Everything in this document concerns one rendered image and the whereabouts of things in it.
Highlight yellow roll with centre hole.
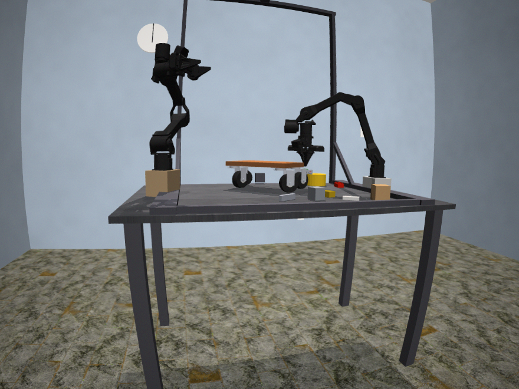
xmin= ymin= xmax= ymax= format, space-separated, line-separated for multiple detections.
xmin=307 ymin=173 xmax=326 ymax=186

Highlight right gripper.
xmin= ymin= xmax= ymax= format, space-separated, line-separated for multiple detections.
xmin=164 ymin=52 xmax=211 ymax=81

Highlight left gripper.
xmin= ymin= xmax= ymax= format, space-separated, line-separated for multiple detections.
xmin=288 ymin=134 xmax=324 ymax=167

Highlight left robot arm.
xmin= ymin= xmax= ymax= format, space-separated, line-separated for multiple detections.
xmin=284 ymin=92 xmax=386 ymax=178

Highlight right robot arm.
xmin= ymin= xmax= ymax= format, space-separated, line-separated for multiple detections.
xmin=149 ymin=43 xmax=190 ymax=171

